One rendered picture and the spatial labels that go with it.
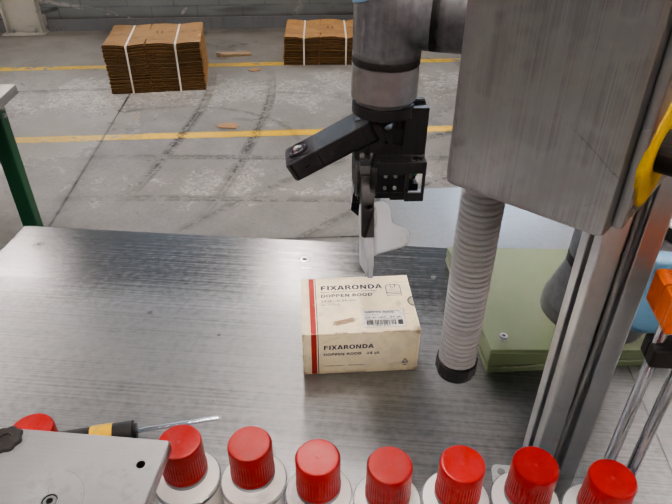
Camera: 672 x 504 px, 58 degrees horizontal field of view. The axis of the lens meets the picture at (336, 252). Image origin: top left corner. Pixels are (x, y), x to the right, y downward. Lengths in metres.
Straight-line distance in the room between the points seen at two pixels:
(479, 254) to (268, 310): 0.58
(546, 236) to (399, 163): 0.55
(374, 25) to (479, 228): 0.29
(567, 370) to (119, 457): 0.38
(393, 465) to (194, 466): 0.15
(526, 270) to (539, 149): 0.73
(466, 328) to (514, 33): 0.25
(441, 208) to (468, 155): 0.90
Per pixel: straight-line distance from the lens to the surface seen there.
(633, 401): 0.55
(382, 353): 0.84
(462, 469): 0.46
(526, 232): 1.20
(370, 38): 0.65
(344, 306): 0.85
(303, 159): 0.71
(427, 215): 1.21
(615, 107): 0.30
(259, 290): 1.01
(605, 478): 0.49
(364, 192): 0.70
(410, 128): 0.71
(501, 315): 0.93
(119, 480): 0.40
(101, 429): 0.81
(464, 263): 0.44
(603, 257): 0.51
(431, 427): 0.81
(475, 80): 0.33
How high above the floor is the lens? 1.45
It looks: 35 degrees down
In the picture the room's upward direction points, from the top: straight up
